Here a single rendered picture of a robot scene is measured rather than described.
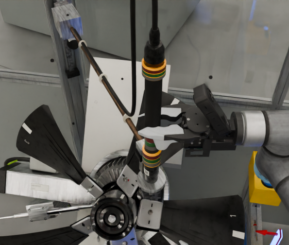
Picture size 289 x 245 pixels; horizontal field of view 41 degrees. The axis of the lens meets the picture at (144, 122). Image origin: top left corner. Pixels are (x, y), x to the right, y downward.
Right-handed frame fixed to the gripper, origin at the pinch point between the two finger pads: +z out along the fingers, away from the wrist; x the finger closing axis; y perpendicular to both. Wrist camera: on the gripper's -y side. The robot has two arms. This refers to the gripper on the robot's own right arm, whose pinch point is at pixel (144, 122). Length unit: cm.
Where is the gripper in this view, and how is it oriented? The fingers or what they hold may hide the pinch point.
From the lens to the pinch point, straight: 79.7
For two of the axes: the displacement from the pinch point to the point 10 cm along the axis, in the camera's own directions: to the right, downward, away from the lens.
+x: -0.1, -7.3, 6.8
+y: 0.0, 6.8, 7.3
